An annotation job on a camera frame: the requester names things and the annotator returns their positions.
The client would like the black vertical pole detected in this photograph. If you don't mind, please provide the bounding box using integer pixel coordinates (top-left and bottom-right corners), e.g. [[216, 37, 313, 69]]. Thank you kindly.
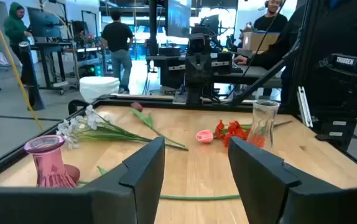
[[148, 0, 159, 57]]

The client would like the white plastic bin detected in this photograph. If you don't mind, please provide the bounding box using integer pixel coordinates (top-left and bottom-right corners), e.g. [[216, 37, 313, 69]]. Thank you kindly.
[[78, 76, 121, 103]]

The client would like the black work desk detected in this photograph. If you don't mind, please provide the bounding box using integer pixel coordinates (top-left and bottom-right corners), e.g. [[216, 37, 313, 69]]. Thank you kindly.
[[146, 54, 282, 94]]

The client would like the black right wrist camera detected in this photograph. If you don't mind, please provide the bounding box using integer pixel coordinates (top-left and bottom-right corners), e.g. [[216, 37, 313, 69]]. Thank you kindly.
[[187, 32, 212, 55]]

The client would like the black office desk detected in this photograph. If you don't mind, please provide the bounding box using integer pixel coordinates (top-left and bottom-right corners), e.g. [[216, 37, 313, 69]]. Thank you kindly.
[[30, 42, 73, 96]]

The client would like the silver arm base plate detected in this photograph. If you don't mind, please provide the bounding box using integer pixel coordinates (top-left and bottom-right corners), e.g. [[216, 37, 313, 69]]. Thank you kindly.
[[296, 86, 313, 128]]

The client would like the person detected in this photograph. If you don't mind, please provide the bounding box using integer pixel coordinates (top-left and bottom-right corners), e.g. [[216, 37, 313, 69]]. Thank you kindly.
[[100, 10, 135, 94], [253, 0, 289, 34], [233, 0, 357, 71], [3, 1, 33, 63]]

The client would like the light pink artificial tulip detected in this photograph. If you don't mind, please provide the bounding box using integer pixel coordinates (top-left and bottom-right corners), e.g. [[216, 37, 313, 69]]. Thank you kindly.
[[195, 129, 214, 144]]

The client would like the dark computer monitor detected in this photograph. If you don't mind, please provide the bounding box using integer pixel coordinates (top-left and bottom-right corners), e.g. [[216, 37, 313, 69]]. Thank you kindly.
[[27, 7, 63, 40]]

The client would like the magenta artificial tulip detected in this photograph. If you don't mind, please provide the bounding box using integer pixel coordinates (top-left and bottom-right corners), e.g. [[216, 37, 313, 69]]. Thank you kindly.
[[63, 164, 241, 202]]

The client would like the red artificial flower spray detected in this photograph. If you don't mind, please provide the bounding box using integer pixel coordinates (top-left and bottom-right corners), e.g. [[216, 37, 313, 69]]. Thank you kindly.
[[214, 119, 293, 149]]

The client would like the white artificial flower spray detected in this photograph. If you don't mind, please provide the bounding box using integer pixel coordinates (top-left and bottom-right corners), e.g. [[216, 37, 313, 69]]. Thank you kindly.
[[55, 104, 189, 152]]

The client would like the cardboard box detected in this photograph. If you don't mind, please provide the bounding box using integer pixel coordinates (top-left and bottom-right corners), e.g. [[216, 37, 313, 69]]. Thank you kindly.
[[242, 30, 281, 52]]

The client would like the dark purple artificial tulip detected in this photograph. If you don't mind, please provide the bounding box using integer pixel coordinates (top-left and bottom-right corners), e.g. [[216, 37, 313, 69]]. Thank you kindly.
[[129, 101, 189, 152]]

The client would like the pink glass vase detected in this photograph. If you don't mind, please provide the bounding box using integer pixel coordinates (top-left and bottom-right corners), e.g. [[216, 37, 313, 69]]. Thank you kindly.
[[24, 134, 78, 189]]

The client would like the large dark display screen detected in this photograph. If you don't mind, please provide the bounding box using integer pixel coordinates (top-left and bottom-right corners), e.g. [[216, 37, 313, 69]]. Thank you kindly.
[[165, 0, 193, 38]]

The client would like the yellow cable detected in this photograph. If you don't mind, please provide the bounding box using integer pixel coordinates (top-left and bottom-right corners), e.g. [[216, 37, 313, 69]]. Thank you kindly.
[[0, 0, 45, 131]]

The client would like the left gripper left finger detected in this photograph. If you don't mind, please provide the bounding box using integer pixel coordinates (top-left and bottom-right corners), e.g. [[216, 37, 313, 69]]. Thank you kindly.
[[72, 136, 166, 224]]

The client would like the clear glass vase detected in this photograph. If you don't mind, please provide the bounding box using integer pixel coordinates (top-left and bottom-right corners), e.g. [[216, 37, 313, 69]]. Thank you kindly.
[[246, 99, 281, 153]]

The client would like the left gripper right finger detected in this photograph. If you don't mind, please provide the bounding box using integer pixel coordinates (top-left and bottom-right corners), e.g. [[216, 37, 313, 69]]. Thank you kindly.
[[228, 136, 316, 224]]

